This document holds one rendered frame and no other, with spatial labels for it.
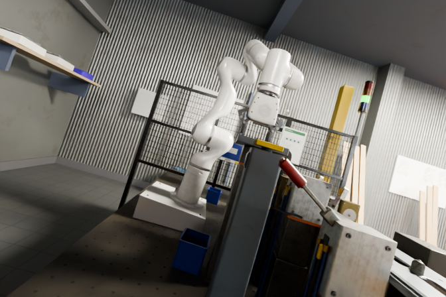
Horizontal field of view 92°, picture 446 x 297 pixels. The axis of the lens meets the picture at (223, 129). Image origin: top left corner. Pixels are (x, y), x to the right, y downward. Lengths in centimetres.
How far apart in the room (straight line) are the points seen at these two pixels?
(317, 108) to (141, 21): 358
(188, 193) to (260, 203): 71
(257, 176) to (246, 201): 6
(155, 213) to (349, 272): 82
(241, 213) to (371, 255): 22
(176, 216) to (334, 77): 410
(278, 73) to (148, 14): 396
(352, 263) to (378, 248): 5
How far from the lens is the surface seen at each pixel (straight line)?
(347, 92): 235
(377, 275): 47
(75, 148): 445
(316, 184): 66
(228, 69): 117
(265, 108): 75
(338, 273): 44
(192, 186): 113
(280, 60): 79
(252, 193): 47
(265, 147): 48
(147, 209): 108
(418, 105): 564
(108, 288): 72
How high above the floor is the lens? 113
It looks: 4 degrees up
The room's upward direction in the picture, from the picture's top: 17 degrees clockwise
